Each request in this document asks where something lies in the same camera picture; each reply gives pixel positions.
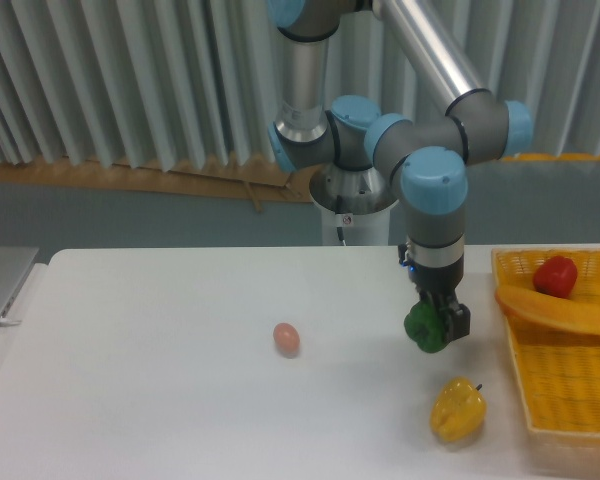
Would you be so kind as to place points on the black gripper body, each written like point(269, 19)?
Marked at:
point(438, 280)

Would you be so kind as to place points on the green bell pepper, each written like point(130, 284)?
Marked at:
point(424, 326)

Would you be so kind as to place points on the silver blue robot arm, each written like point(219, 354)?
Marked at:
point(423, 166)

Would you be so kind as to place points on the yellow woven basket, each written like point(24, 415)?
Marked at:
point(557, 370)

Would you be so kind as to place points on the orange papaya slice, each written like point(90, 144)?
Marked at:
point(548, 311)

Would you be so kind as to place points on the yellow bell pepper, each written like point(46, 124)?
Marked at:
point(458, 411)

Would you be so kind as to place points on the red bell pepper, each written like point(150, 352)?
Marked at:
point(556, 277)

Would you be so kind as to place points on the brown egg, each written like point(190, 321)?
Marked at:
point(286, 339)

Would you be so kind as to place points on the brown cardboard sheet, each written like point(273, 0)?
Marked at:
point(258, 181)

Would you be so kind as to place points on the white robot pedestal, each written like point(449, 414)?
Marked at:
point(355, 206)

